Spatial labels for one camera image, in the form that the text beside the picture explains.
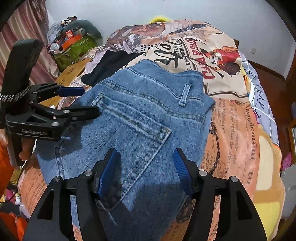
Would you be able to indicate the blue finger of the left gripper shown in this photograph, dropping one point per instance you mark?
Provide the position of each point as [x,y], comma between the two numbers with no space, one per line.
[70,91]
[82,113]

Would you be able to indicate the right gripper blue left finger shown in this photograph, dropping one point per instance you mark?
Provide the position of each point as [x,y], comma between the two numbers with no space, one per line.
[106,173]

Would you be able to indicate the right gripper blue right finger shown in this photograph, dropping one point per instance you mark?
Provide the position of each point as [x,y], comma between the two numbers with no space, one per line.
[187,171]

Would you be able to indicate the blue denim jeans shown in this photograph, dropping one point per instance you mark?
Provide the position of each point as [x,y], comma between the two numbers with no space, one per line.
[146,113]

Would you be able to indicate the orange sleeve forearm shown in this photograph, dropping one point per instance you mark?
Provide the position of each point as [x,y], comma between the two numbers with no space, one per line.
[12,224]

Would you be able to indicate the person's left hand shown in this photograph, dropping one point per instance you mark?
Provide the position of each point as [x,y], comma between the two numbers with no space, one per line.
[27,145]

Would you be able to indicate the brown paw print cardboard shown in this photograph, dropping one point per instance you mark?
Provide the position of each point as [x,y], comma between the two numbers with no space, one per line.
[66,77]

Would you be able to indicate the green bag with clutter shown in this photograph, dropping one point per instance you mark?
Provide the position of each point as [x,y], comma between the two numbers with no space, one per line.
[69,48]

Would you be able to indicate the black folded garment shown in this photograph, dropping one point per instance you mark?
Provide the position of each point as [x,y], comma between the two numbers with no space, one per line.
[110,63]

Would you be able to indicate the grey plush toy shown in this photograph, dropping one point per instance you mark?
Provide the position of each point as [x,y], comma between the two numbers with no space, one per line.
[88,29]

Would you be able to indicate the striped pink curtain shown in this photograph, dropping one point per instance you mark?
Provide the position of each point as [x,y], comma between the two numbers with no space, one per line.
[24,54]

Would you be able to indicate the newspaper print bed blanket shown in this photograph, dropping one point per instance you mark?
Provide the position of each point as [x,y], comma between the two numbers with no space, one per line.
[240,101]

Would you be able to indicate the yellow plush blanket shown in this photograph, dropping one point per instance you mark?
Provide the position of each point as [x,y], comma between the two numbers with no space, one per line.
[269,196]

